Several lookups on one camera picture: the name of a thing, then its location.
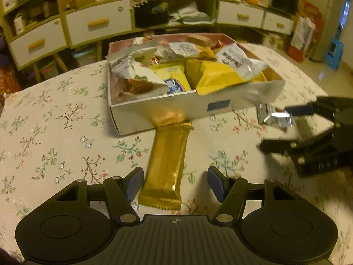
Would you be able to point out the yellow packet blue print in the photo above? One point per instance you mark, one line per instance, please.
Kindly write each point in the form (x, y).
(172, 78)

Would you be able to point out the silver box pink inside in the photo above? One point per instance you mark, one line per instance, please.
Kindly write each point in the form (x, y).
(165, 110)

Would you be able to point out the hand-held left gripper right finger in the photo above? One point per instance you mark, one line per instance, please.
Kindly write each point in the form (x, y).
(216, 184)

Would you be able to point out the white light-blue snack packet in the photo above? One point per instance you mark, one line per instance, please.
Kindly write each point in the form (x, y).
(184, 49)

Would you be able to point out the floral tablecloth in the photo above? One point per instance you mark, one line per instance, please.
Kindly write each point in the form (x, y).
(55, 132)

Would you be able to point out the blue stool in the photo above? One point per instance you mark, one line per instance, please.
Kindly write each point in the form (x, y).
(335, 53)

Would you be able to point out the red white snack packet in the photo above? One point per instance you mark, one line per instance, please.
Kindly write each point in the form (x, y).
(220, 43)

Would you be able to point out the gold bar wrapper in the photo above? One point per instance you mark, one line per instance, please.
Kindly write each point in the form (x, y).
(165, 171)

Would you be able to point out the yellow-green wooden cabinet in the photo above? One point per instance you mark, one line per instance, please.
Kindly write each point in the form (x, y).
(69, 47)

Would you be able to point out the clear cracker packet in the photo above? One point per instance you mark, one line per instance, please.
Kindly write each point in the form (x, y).
(200, 40)

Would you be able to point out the blue-lid storage bin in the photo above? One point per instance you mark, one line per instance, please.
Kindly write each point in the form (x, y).
(84, 57)

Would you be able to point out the black bag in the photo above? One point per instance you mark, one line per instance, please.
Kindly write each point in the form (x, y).
(151, 16)

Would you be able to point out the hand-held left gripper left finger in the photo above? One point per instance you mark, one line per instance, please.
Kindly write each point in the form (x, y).
(135, 184)

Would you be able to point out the black appliance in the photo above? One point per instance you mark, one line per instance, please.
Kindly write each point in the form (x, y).
(284, 0)

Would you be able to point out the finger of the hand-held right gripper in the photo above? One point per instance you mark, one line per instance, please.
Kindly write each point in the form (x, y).
(302, 111)
(289, 146)

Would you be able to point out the white pecan packet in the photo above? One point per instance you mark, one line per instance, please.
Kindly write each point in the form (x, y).
(132, 71)

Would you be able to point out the small silver packet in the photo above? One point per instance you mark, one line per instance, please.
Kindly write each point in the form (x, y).
(274, 117)

